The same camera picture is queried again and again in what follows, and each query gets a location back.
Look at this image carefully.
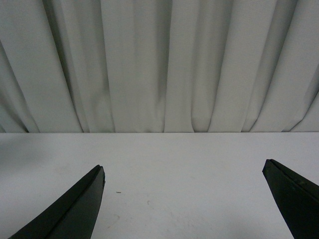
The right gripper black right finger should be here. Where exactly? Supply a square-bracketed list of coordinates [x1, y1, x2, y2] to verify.
[262, 159, 319, 239]

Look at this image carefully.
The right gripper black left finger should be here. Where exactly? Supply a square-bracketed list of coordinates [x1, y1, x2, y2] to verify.
[10, 165, 105, 239]

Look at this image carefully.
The grey pleated curtain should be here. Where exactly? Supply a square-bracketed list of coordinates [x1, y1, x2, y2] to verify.
[0, 0, 319, 133]

